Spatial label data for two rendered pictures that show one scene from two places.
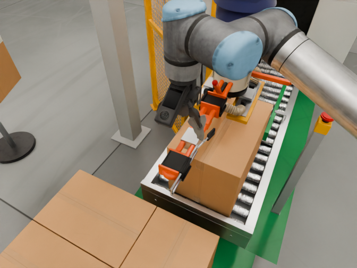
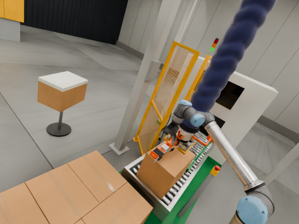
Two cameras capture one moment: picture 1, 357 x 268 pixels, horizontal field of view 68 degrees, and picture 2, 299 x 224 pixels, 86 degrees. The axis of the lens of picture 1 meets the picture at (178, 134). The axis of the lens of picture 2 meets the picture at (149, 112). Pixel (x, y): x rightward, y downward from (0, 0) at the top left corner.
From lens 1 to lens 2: 0.60 m
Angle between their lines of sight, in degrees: 21
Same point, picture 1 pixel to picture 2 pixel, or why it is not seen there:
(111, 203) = (106, 171)
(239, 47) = (199, 117)
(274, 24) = (208, 116)
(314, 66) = (216, 130)
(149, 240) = (119, 195)
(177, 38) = (181, 109)
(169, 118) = (168, 131)
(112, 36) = (136, 100)
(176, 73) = (176, 119)
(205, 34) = (191, 111)
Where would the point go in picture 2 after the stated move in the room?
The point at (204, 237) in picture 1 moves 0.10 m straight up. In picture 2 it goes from (146, 205) to (149, 200)
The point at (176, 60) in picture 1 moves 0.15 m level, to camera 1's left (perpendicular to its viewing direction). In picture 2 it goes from (178, 115) to (159, 107)
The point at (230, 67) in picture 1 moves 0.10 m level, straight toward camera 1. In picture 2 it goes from (195, 122) to (193, 127)
